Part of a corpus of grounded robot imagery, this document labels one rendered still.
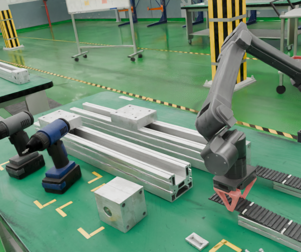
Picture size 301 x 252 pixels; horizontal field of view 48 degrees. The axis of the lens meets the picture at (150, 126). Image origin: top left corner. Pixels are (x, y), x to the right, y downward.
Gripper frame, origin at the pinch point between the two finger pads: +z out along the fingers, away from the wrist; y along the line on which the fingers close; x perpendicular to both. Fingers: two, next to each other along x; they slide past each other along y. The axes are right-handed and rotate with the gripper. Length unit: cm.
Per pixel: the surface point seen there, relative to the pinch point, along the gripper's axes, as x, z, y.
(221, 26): -199, 13, -286
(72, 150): -69, 1, 6
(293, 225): 14.4, 0.8, -1.2
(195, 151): -23.9, -1.4, -13.7
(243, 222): 3.3, 3.4, 1.9
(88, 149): -58, -1, 5
